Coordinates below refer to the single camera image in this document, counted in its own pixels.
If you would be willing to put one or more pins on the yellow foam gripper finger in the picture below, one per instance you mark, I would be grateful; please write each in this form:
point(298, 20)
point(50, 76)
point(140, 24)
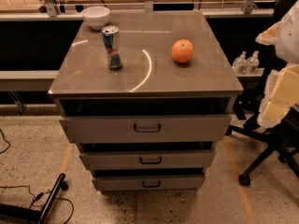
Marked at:
point(269, 36)
point(280, 94)

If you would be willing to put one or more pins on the white bowl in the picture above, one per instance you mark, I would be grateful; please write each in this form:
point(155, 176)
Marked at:
point(96, 17)

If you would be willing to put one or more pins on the orange fruit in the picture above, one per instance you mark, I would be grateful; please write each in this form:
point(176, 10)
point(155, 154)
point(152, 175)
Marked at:
point(182, 51)

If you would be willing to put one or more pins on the metal railing frame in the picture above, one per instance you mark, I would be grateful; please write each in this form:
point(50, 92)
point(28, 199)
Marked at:
point(149, 0)

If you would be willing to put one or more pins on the red bull can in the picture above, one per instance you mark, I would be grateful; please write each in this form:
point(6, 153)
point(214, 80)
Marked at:
point(110, 36)

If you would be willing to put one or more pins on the clear pump bottle right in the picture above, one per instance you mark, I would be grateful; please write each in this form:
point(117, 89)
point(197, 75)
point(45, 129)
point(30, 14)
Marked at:
point(252, 62)

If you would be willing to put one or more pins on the clear pump bottle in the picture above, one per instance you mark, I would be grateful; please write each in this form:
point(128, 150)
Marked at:
point(239, 63)
point(252, 62)

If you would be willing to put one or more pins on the black office chair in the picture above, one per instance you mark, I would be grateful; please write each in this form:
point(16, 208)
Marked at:
point(283, 138)

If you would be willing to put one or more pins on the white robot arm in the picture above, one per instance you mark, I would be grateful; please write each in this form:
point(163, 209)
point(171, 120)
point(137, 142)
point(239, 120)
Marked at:
point(287, 42)

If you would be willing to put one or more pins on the clear pump bottle left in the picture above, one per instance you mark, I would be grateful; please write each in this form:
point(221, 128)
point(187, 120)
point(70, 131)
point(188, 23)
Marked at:
point(239, 63)

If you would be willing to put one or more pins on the top grey drawer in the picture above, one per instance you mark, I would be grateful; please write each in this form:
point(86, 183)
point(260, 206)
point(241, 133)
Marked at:
point(145, 129)

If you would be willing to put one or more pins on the grey drawer cabinet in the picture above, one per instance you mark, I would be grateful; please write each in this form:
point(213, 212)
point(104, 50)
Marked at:
point(149, 83)

